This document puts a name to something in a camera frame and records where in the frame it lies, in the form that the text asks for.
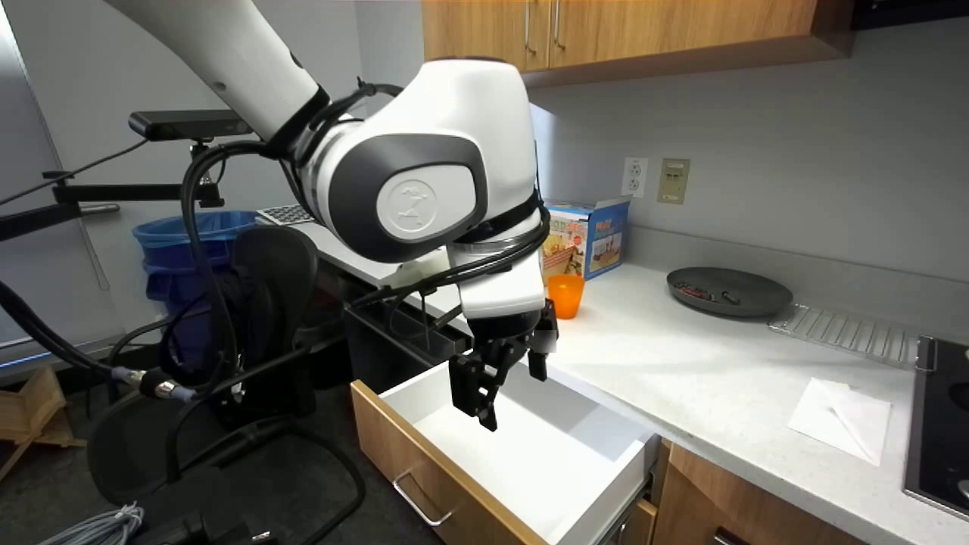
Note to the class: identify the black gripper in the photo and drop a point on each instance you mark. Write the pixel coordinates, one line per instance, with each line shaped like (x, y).
(503, 342)

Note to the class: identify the wooden front white drawer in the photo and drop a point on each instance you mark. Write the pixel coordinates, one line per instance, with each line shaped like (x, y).
(526, 473)

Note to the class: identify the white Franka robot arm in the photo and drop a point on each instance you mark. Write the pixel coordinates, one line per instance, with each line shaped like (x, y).
(424, 131)

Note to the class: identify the orange plastic cup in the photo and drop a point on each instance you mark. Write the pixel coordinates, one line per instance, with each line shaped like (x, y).
(568, 299)

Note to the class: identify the stainless dishwasher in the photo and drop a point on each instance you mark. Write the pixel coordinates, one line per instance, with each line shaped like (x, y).
(404, 337)

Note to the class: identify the blue toy food box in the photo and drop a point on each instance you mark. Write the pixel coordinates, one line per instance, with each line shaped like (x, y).
(593, 237)

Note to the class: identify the black round stove plate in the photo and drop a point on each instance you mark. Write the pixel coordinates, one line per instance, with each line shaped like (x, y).
(727, 292)

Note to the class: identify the black office chair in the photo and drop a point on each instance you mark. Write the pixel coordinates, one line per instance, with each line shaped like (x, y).
(273, 272)

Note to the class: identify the white paper napkin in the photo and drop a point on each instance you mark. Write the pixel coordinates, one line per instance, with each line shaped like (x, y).
(842, 419)

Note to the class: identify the clear ribbed mat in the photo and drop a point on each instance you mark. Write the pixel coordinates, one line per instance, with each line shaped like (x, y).
(849, 335)

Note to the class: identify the wooden upper cabinet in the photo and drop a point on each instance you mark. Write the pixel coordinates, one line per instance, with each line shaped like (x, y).
(626, 34)

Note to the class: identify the blue plastic bin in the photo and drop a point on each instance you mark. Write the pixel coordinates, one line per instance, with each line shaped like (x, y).
(160, 237)

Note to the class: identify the black glass cooktop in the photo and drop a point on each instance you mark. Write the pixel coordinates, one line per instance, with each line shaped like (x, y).
(944, 425)

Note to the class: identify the black range hood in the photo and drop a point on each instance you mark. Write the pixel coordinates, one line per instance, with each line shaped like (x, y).
(910, 9)

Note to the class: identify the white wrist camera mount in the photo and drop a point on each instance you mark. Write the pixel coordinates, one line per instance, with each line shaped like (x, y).
(503, 296)

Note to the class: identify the white wall outlet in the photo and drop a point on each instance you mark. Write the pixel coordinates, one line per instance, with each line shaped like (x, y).
(633, 175)

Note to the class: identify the beige wall sign plate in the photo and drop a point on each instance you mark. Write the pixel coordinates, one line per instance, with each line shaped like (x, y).
(674, 180)

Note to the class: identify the black stereo camera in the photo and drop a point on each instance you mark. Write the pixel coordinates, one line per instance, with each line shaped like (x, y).
(182, 121)

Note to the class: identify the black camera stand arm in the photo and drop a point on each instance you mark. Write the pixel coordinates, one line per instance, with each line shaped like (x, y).
(132, 193)

